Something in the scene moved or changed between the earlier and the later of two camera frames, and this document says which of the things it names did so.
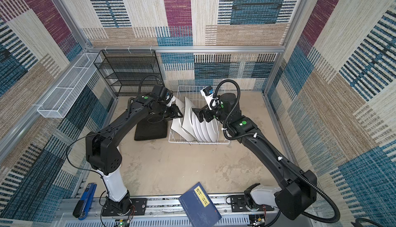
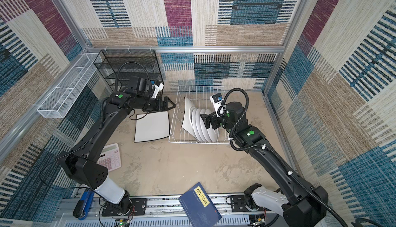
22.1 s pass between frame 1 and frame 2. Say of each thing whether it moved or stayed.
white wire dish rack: stayed
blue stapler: stayed
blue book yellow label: stayed
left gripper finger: moved
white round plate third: stayed
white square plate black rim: moved
